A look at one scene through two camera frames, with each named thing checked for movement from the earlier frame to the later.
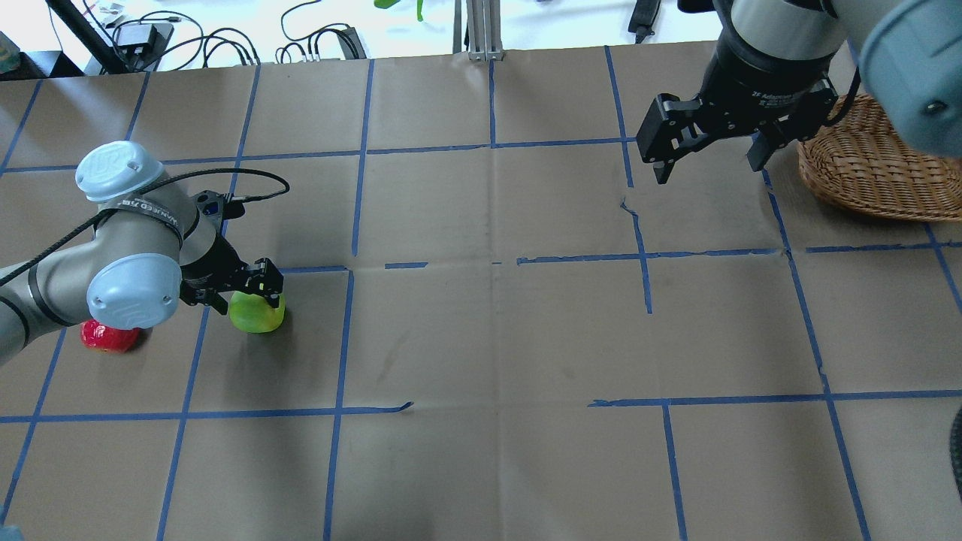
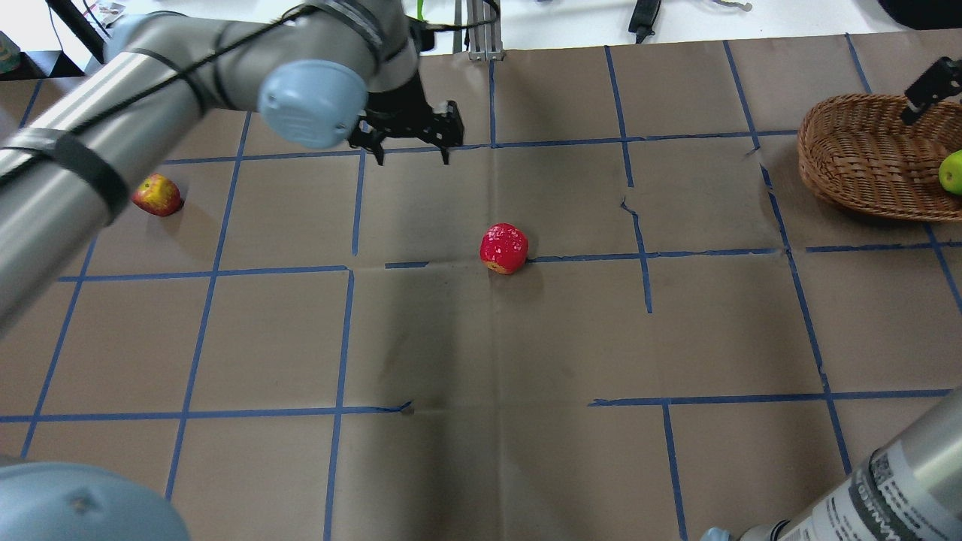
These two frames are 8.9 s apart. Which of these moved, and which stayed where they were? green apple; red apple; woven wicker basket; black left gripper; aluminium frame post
Moved: black left gripper; green apple; red apple
Stayed: woven wicker basket; aluminium frame post
